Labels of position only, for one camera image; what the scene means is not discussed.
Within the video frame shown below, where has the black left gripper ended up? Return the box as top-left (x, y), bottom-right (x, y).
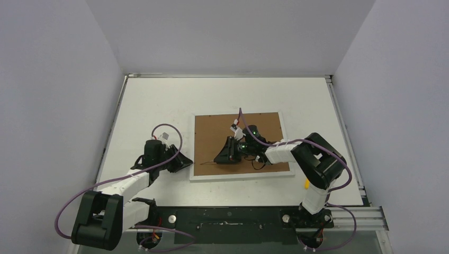
top-left (156, 144), bottom-right (193, 173)

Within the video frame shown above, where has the white picture frame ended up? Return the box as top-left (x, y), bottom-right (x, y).
top-left (189, 112), bottom-right (299, 182)

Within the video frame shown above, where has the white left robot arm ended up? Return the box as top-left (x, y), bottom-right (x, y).
top-left (70, 139), bottom-right (193, 250)

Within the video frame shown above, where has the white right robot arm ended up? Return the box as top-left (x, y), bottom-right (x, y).
top-left (213, 124), bottom-right (346, 227)

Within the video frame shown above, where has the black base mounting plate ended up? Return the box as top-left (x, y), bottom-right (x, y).
top-left (137, 206), bottom-right (334, 244)

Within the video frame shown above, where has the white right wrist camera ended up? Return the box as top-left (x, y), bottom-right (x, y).
top-left (230, 124), bottom-right (245, 141)

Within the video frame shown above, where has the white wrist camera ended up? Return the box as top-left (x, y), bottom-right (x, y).
top-left (158, 132), bottom-right (169, 146)
top-left (230, 124), bottom-right (245, 141)

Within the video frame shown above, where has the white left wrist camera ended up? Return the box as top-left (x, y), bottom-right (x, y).
top-left (158, 132), bottom-right (169, 146)

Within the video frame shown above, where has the yellow handle screwdriver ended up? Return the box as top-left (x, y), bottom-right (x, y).
top-left (304, 179), bottom-right (310, 189)

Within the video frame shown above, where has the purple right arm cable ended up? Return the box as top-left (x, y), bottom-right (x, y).
top-left (232, 107), bottom-right (358, 252)

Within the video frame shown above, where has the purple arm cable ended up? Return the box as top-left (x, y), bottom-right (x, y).
top-left (54, 123), bottom-right (196, 254)
top-left (232, 107), bottom-right (358, 252)

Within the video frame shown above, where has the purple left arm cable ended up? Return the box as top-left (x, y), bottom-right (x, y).
top-left (54, 123), bottom-right (196, 254)

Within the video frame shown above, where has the aluminium table front rail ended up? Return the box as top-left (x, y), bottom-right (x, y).
top-left (73, 206), bottom-right (389, 233)

